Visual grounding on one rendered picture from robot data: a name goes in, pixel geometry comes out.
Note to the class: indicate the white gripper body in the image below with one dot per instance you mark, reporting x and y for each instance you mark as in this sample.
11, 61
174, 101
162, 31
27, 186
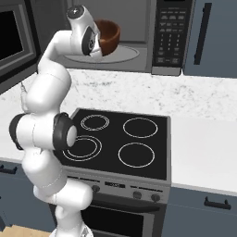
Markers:
97, 52

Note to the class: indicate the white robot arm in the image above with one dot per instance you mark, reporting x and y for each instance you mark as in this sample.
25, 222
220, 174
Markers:
46, 129

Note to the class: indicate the brown wooden bowl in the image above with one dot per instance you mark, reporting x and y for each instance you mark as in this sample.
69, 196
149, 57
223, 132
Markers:
109, 35

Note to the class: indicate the grey microwave turntable plate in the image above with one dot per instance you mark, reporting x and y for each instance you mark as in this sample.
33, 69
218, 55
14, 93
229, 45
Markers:
123, 55

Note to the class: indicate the grey microwave oven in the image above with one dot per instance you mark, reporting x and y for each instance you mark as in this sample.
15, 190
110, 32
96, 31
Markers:
166, 34

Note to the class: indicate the microwave door with dark window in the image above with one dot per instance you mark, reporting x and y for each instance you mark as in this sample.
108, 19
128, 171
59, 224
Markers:
14, 37

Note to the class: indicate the blue-grey cupboard door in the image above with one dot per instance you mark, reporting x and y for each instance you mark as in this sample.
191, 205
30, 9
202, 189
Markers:
220, 37

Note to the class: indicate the oven door with dark window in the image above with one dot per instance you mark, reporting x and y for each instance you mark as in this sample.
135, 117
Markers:
123, 223

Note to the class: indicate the black hob stove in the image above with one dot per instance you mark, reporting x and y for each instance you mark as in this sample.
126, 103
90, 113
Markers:
135, 139

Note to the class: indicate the dark round stove knob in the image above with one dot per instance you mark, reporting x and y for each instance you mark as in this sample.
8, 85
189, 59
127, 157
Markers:
155, 197
96, 188
137, 194

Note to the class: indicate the blue-grey drawer front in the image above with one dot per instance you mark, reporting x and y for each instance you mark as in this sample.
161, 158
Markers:
197, 219
15, 197

